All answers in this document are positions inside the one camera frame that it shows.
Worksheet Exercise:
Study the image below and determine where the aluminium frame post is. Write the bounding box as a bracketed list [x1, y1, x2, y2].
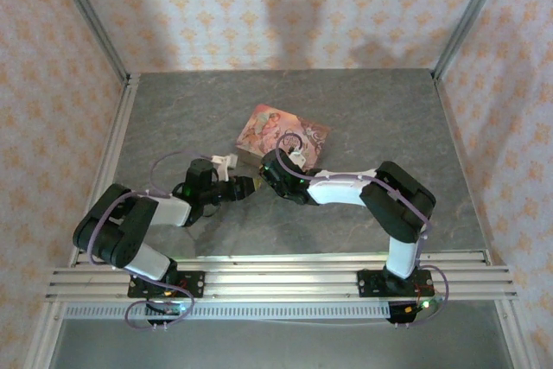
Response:
[431, 0, 513, 80]
[46, 0, 130, 80]

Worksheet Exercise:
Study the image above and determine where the aluminium table side rail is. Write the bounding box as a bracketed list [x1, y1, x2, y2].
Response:
[92, 73, 142, 200]

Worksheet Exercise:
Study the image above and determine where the black base electronics board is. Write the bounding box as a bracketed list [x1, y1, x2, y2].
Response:
[386, 297, 442, 327]
[144, 298, 194, 328]

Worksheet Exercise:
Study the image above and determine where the aluminium frame cross beam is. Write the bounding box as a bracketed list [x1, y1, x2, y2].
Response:
[45, 254, 519, 303]

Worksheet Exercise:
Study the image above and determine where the pink decorated keepsake box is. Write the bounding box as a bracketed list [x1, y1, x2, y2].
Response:
[234, 103, 333, 171]

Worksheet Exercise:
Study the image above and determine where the aluminium frame leg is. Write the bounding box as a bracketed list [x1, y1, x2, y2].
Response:
[495, 299, 536, 369]
[23, 299, 67, 369]

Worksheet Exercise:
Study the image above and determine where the slotted grey cable duct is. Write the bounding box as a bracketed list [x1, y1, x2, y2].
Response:
[63, 302, 392, 321]

